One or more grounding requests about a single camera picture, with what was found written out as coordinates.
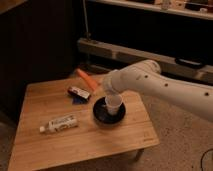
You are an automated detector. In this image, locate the orange pepper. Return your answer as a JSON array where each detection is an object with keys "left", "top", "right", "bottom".
[{"left": 77, "top": 68, "right": 99, "bottom": 91}]

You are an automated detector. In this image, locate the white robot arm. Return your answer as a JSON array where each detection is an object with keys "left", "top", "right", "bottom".
[{"left": 102, "top": 60, "right": 213, "bottom": 122}]

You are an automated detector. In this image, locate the black round bowl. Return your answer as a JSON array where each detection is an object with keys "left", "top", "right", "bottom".
[{"left": 93, "top": 97, "right": 126, "bottom": 125}]

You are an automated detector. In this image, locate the dark snack packet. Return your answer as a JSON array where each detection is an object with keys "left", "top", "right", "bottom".
[{"left": 67, "top": 86, "right": 91, "bottom": 104}]

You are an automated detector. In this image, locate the grey metal ledge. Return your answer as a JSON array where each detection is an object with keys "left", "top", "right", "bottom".
[{"left": 77, "top": 38, "right": 213, "bottom": 84}]

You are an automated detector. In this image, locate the wooden table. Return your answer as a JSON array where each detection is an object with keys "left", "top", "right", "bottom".
[{"left": 8, "top": 77, "right": 159, "bottom": 171}]

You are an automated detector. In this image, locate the vertical metal pole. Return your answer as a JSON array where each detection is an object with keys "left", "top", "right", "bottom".
[{"left": 82, "top": 0, "right": 90, "bottom": 40}]

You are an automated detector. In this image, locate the upper shelf with items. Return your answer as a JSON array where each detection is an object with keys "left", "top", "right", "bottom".
[{"left": 89, "top": 0, "right": 213, "bottom": 21}]

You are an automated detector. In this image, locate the black handle on ledge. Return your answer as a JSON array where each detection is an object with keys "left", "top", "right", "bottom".
[{"left": 174, "top": 58, "right": 205, "bottom": 69}]

